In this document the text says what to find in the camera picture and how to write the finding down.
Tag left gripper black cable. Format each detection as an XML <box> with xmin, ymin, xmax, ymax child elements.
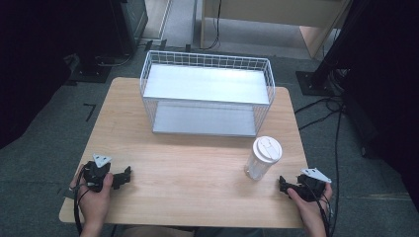
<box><xmin>72</xmin><ymin>183</ymin><xmax>95</xmax><ymax>237</ymax></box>

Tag person's legs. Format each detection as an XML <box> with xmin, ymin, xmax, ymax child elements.
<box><xmin>120</xmin><ymin>224</ymin><xmax>265</xmax><ymax>237</ymax></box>

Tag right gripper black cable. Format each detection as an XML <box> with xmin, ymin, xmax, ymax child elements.
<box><xmin>302</xmin><ymin>183</ymin><xmax>336</xmax><ymax>237</ymax></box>

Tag person's right hand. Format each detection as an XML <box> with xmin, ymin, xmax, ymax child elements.
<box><xmin>287</xmin><ymin>183</ymin><xmax>334</xmax><ymax>231</ymax></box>

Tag white wire shelf rack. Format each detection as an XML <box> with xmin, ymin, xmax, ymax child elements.
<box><xmin>139</xmin><ymin>49</ymin><xmax>277</xmax><ymax>138</ymax></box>

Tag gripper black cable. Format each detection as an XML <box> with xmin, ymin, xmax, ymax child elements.
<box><xmin>302</xmin><ymin>183</ymin><xmax>336</xmax><ymax>237</ymax></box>
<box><xmin>72</xmin><ymin>183</ymin><xmax>95</xmax><ymax>237</ymax></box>

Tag long black floor cable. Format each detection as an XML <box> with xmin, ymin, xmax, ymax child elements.
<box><xmin>329</xmin><ymin>108</ymin><xmax>345</xmax><ymax>237</ymax></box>

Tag person's left hand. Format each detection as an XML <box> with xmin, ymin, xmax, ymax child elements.
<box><xmin>69</xmin><ymin>164</ymin><xmax>115</xmax><ymax>229</ymax></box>

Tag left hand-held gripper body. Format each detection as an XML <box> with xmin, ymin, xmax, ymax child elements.
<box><xmin>81</xmin><ymin>153</ymin><xmax>114</xmax><ymax>194</ymax></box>

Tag black stand base plate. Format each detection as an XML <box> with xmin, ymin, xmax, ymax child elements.
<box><xmin>67</xmin><ymin>62</ymin><xmax>113</xmax><ymax>85</ymax></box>
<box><xmin>294</xmin><ymin>69</ymin><xmax>338</xmax><ymax>98</ymax></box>

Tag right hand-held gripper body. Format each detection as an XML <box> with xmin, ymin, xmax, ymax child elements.
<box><xmin>295</xmin><ymin>167</ymin><xmax>332</xmax><ymax>203</ymax></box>

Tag clear cup with white lid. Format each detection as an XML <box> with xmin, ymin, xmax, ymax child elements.
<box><xmin>243</xmin><ymin>135</ymin><xmax>284</xmax><ymax>182</ymax></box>

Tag light wooden desk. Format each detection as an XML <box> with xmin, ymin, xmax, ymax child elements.
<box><xmin>199</xmin><ymin>0</ymin><xmax>352</xmax><ymax>59</ymax></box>

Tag black cabinet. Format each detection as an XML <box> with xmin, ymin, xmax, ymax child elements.
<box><xmin>108</xmin><ymin>0</ymin><xmax>149</xmax><ymax>57</ymax></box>

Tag black hanging cable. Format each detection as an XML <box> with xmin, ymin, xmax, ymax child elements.
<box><xmin>201</xmin><ymin>0</ymin><xmax>222</xmax><ymax>51</ymax></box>

